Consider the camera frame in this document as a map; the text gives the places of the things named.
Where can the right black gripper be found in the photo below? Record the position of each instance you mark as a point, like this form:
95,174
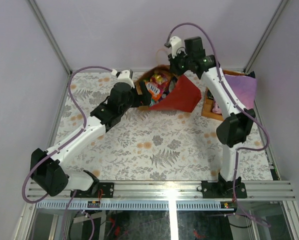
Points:
173,67

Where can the wooden tray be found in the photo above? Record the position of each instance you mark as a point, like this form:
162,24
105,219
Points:
208,103

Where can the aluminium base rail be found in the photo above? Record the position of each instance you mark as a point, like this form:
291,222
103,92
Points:
263,190

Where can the red paper bag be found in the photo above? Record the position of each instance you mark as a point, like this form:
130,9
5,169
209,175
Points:
181,95

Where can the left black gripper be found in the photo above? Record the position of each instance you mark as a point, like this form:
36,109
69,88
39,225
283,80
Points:
143,92

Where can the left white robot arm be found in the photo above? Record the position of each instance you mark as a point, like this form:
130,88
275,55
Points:
49,166

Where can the orange Fox's candy bag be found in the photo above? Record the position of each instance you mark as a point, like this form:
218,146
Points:
157,85

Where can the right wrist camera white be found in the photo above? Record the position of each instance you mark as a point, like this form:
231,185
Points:
173,44

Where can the purple Frozen bag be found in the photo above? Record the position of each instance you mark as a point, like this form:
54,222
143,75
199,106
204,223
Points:
244,87

